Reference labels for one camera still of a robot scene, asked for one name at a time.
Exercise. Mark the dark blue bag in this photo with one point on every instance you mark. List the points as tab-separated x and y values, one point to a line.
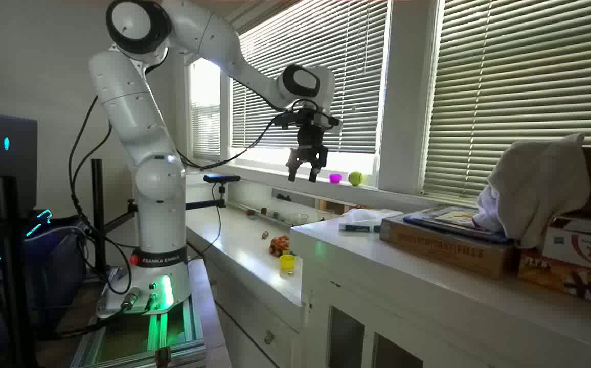
55	272

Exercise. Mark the green dry-erase marker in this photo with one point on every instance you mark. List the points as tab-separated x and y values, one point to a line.
358	227

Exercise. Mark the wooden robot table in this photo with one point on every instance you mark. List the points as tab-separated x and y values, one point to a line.
205	300

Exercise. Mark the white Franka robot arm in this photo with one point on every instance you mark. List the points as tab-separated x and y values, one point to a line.
161	205

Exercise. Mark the white window sill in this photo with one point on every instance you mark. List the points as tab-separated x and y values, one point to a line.
376	196

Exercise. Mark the black metal post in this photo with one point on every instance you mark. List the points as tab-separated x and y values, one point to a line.
12	287

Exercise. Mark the black stereo camera bar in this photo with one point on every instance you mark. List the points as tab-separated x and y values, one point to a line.
221	178

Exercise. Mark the white box red print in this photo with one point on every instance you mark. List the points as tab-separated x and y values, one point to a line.
582	249

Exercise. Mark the beige cloth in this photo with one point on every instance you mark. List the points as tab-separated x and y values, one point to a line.
541	186

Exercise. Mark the thick brown police book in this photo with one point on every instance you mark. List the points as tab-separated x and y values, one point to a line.
445	255

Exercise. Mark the small yellow cup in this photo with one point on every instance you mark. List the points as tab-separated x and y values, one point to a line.
286	267

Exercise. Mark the blue picture book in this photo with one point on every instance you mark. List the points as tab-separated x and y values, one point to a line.
474	237

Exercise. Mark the orange box black pattern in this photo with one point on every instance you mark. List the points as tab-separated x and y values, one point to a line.
567	283

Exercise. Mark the aluminium frame robot platform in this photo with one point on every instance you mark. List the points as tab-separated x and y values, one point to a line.
137	339

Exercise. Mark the pink plastic cup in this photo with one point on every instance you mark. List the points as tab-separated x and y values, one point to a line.
335	178

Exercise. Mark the medium window blind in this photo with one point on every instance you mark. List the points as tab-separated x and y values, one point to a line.
321	55

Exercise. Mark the wide window blind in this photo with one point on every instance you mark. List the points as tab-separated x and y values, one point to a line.
512	82

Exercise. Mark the dark monitor with cyan light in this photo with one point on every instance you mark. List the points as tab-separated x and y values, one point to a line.
0	176

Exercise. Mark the orange tiger toy car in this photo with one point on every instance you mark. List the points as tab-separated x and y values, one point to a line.
281	247

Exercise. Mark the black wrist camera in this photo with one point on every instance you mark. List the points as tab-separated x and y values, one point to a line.
308	119

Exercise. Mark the tall white glass-door cabinet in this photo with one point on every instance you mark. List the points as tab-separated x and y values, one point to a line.
409	314

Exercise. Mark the low white counter cabinet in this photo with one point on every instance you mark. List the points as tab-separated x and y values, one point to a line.
254	319

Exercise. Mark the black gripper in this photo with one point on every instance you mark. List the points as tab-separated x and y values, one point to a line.
309	145

